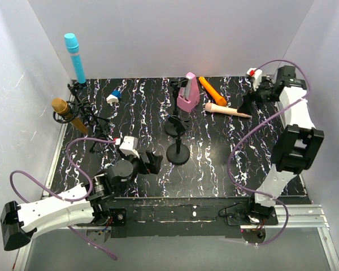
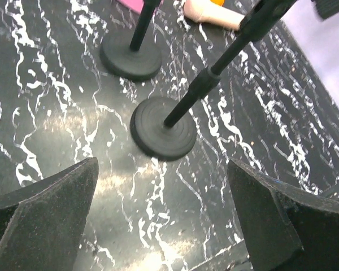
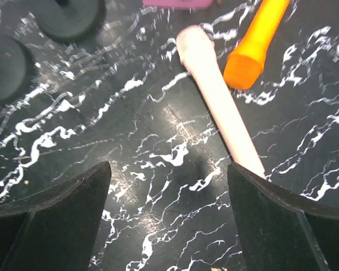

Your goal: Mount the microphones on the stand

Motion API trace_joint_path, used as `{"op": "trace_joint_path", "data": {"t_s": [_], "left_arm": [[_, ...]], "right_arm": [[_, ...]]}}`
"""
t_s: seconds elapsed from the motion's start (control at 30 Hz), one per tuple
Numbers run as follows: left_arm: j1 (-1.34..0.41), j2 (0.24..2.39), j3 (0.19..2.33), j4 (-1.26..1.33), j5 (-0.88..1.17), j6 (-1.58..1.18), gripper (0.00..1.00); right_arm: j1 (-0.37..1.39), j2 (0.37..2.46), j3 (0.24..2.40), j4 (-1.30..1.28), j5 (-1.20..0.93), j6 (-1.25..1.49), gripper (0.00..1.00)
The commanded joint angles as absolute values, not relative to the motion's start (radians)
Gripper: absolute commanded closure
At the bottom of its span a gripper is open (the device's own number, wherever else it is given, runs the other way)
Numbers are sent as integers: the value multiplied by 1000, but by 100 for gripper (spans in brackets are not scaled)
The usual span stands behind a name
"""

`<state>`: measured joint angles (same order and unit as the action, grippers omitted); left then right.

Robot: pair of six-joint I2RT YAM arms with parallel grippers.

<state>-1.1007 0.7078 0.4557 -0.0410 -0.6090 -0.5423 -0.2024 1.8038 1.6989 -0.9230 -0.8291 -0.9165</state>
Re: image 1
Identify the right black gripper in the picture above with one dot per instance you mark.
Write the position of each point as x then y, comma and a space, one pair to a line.
254, 93

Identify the beige microphone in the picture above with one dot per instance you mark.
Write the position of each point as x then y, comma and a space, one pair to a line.
214, 108

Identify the black tripod stand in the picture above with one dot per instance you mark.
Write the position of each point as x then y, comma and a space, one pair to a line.
76, 90
81, 116

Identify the gold microphone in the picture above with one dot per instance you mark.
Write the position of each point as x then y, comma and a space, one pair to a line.
65, 112

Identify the pink microphone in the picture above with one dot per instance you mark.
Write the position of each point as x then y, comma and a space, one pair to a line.
188, 97

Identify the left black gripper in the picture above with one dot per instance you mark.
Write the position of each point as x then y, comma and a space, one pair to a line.
148, 162

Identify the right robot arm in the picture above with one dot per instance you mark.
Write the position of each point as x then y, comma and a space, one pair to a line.
297, 146

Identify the round base shock-mount stand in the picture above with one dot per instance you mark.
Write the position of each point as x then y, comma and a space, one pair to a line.
169, 127

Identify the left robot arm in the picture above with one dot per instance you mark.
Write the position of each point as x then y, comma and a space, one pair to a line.
82, 204

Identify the orange microphone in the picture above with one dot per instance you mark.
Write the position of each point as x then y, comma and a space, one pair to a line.
219, 99

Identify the white blue small microphone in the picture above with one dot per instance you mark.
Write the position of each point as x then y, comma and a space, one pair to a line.
114, 97

